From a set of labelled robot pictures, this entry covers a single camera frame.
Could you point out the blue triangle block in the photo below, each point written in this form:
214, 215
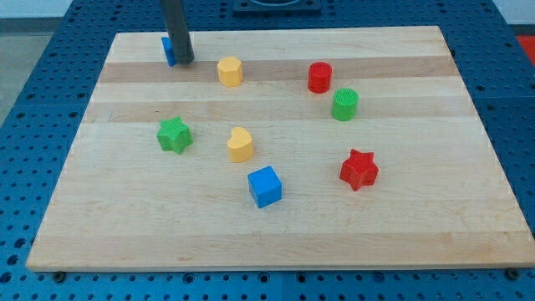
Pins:
168, 50

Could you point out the wooden board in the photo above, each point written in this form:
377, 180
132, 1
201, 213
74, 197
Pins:
440, 200

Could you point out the yellow heart block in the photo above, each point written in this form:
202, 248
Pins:
240, 145

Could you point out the blue cube block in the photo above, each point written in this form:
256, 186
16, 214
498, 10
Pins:
265, 186

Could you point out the yellow hexagon block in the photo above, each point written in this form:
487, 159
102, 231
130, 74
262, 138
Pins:
230, 71

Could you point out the red cylinder block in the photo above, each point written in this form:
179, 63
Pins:
319, 77

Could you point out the green cylinder block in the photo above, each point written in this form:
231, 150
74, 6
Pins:
344, 106

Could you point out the green star block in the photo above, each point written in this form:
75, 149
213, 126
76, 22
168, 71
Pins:
174, 135

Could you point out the red star block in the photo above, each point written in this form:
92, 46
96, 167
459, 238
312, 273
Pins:
359, 169

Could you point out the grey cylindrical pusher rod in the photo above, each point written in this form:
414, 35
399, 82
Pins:
175, 19

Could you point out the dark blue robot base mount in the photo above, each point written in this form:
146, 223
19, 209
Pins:
243, 7

